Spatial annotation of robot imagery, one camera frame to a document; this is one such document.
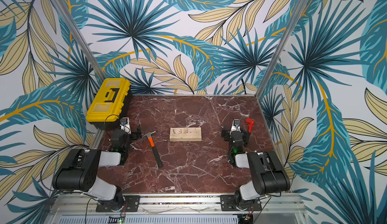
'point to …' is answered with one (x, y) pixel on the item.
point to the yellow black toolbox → (111, 107)
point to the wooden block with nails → (185, 134)
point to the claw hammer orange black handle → (152, 144)
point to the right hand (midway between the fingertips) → (235, 127)
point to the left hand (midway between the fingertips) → (131, 126)
